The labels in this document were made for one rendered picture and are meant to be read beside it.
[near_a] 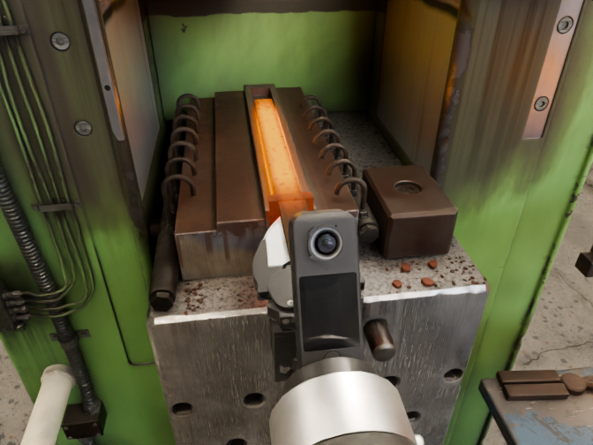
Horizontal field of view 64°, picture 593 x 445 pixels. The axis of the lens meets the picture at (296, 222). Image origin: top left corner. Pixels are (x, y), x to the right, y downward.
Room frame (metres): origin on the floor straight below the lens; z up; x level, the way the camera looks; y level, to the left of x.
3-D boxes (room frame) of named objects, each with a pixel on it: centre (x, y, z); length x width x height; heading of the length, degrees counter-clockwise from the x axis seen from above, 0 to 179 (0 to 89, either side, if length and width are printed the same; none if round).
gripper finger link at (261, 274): (0.31, 0.01, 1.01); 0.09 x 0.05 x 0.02; 11
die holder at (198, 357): (0.65, 0.01, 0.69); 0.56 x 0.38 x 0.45; 8
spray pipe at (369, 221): (0.61, -0.06, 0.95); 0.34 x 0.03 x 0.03; 8
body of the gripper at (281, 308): (0.26, -0.02, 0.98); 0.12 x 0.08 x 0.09; 8
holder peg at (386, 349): (0.36, -0.09, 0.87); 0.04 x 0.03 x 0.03; 8
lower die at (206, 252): (0.63, 0.06, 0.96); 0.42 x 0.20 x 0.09; 8
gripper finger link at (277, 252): (0.36, 0.02, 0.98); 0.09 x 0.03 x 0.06; 11
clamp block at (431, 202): (0.51, -0.14, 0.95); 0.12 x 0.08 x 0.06; 8
